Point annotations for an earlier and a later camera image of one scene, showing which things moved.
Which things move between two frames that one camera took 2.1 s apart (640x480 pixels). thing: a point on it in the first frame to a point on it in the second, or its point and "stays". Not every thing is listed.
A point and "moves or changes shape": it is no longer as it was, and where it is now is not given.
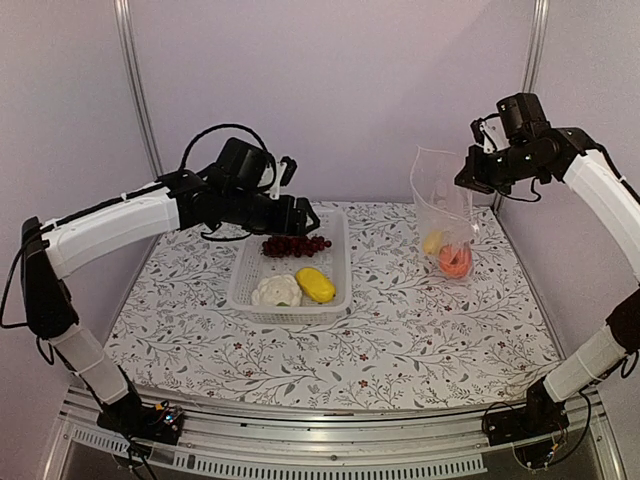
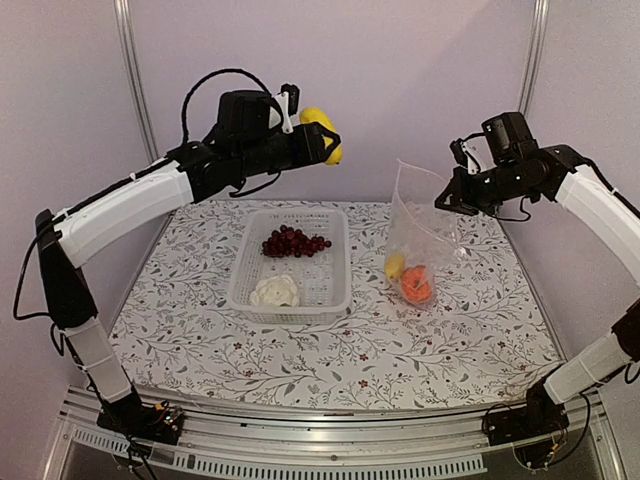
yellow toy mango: [315, 285] to [316, 115]
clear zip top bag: [445, 211] moves or changes shape
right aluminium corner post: [536, 44] stays
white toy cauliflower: [277, 289] stays
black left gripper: [284, 225] to [311, 137]
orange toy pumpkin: [455, 261] to [415, 284]
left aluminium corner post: [123, 10] stays
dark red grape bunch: [294, 246] stays
